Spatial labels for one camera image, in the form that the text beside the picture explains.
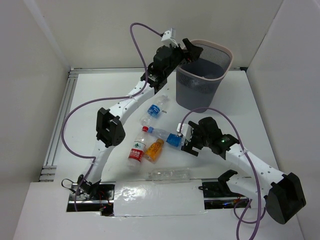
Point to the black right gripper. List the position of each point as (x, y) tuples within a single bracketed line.
[(188, 148)]

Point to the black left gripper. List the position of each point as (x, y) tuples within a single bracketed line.
[(187, 52)]

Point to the clear bottle blue cap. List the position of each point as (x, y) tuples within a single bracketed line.
[(172, 139)]

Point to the clear bottle red cap label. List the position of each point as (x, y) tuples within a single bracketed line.
[(138, 149)]

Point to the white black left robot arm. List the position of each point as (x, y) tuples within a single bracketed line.
[(110, 122)]

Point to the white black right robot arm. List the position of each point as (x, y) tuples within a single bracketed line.
[(281, 194)]

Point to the grey mesh waste bin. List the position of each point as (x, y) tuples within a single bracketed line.
[(214, 63)]

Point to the clear crushed unlabelled bottle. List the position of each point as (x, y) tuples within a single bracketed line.
[(169, 175)]

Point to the small orange juice bottle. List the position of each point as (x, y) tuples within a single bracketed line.
[(153, 152)]

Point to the clear bottle blue Aqua label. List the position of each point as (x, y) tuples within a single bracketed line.
[(154, 111)]

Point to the white taped cover sheet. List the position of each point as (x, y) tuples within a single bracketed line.
[(146, 199)]

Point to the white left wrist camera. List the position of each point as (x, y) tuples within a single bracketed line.
[(169, 36)]

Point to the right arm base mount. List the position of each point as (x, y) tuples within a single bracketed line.
[(217, 194)]

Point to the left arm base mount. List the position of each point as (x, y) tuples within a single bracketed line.
[(100, 200)]

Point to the aluminium frame rail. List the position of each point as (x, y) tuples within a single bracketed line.
[(49, 167)]

